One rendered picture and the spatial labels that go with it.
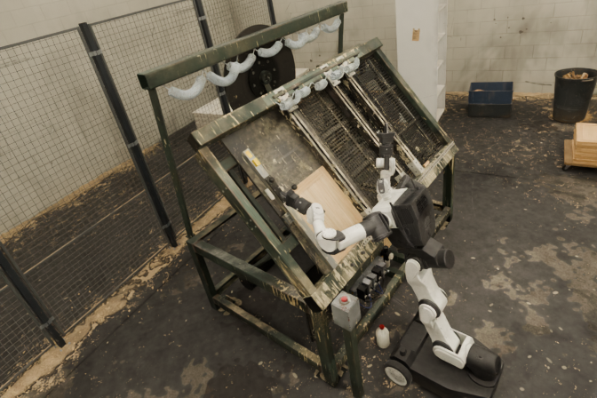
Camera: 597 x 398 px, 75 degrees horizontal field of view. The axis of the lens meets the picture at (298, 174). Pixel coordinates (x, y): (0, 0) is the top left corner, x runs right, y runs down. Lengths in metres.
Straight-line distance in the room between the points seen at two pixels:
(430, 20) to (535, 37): 1.98
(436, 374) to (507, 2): 5.75
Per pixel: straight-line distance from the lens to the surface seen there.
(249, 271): 2.88
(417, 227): 2.27
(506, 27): 7.40
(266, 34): 3.19
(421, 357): 3.07
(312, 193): 2.68
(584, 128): 5.58
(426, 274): 2.63
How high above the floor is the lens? 2.69
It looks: 30 degrees down
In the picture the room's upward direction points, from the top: 11 degrees counter-clockwise
